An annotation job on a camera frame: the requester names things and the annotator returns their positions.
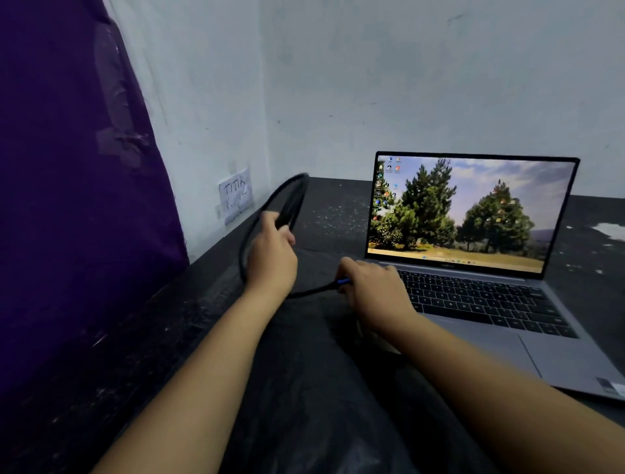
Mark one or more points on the person's right hand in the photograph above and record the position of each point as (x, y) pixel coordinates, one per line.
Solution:
(378, 290)

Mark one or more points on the black plastic sheet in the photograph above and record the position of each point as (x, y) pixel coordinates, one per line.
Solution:
(317, 381)

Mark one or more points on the person's right fingers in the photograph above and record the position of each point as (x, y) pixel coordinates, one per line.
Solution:
(347, 278)

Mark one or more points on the person's left hand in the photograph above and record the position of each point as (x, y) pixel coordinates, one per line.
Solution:
(272, 261)

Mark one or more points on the white handwritten paper note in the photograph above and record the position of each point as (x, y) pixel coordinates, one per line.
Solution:
(236, 195)

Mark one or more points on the person's left fingers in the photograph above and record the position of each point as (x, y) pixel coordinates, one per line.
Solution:
(276, 229)

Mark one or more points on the person's right forearm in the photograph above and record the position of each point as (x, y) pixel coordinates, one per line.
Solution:
(503, 395)

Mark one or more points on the person's left forearm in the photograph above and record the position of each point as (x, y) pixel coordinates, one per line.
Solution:
(188, 386)

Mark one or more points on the purple cloth sheet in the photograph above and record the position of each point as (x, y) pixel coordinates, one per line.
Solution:
(73, 195)

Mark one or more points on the grey open laptop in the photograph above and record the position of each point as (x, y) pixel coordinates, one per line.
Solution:
(481, 273)

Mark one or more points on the white paper scrap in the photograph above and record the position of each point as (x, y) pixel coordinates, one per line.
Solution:
(610, 230)

